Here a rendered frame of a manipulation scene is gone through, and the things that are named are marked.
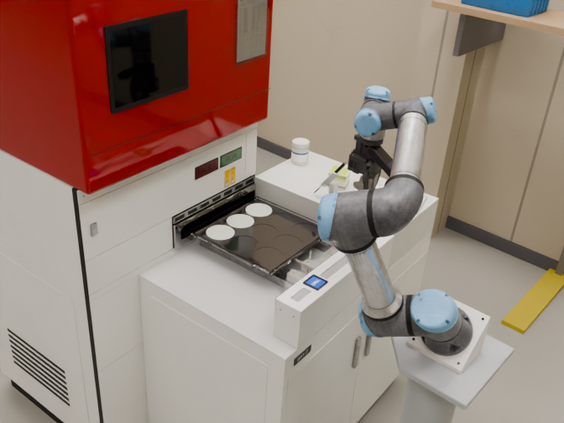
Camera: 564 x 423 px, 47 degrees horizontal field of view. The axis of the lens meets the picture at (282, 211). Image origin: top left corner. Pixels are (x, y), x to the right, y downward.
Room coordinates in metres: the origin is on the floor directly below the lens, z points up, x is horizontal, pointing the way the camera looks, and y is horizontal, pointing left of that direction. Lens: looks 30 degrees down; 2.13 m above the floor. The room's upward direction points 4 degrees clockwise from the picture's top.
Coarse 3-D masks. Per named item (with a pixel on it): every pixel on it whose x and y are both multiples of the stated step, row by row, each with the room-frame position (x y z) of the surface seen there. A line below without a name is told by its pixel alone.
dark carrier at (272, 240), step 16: (240, 208) 2.12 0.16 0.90; (272, 208) 2.13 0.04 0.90; (224, 224) 1.99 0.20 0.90; (256, 224) 2.01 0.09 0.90; (272, 224) 2.02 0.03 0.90; (288, 224) 2.02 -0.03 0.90; (304, 224) 2.03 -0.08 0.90; (224, 240) 1.89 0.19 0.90; (240, 240) 1.90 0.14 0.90; (256, 240) 1.90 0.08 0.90; (272, 240) 1.91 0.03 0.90; (288, 240) 1.92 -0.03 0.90; (304, 240) 1.92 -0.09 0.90; (256, 256) 1.80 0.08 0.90; (272, 256) 1.81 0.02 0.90; (288, 256) 1.82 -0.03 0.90
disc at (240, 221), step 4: (232, 216) 2.06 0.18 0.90; (236, 216) 2.06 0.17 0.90; (240, 216) 2.06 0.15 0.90; (244, 216) 2.06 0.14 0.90; (248, 216) 2.06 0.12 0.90; (228, 220) 2.02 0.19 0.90; (232, 220) 2.03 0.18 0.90; (236, 220) 2.03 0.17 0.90; (240, 220) 2.03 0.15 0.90; (244, 220) 2.03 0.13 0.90; (248, 220) 2.03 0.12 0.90; (252, 220) 2.03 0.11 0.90; (228, 224) 1.99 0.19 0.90; (232, 224) 2.00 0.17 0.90; (236, 224) 2.00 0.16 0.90; (240, 224) 2.00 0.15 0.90; (244, 224) 2.00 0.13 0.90; (248, 224) 2.00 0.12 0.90; (252, 224) 2.00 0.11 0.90
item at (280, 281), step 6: (204, 246) 1.96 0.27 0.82; (210, 246) 1.94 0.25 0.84; (216, 252) 1.92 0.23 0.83; (222, 252) 1.90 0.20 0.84; (228, 258) 1.89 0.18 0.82; (234, 258) 1.87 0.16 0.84; (240, 264) 1.85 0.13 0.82; (246, 264) 1.84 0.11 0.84; (252, 270) 1.82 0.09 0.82; (258, 270) 1.81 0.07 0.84; (264, 276) 1.79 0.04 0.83; (270, 276) 1.78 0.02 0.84; (276, 276) 1.76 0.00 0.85; (282, 276) 1.77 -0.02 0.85; (276, 282) 1.76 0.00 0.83; (282, 282) 1.75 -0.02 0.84
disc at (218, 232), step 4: (208, 228) 1.96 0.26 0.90; (212, 228) 1.96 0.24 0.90; (216, 228) 1.96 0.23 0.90; (220, 228) 1.96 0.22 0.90; (224, 228) 1.97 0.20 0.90; (228, 228) 1.97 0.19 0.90; (208, 232) 1.93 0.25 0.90; (212, 232) 1.93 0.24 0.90; (216, 232) 1.93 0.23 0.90; (220, 232) 1.94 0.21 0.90; (224, 232) 1.94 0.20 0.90; (228, 232) 1.94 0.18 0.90; (232, 232) 1.94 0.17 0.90; (208, 236) 1.91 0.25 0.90; (212, 236) 1.91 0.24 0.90; (216, 236) 1.91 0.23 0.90; (220, 236) 1.91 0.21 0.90; (224, 236) 1.92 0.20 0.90; (228, 236) 1.92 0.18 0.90
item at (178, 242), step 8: (240, 192) 2.17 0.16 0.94; (248, 192) 2.21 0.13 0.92; (224, 200) 2.10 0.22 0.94; (232, 200) 2.14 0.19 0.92; (248, 200) 2.23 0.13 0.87; (208, 208) 2.03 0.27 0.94; (216, 208) 2.06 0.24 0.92; (232, 208) 2.16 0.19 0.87; (192, 216) 1.97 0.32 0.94; (200, 216) 1.99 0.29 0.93; (224, 216) 2.10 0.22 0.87; (176, 224) 1.90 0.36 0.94; (184, 224) 1.93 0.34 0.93; (208, 224) 2.03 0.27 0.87; (176, 232) 1.90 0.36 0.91; (176, 240) 1.90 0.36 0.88; (184, 240) 1.93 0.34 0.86
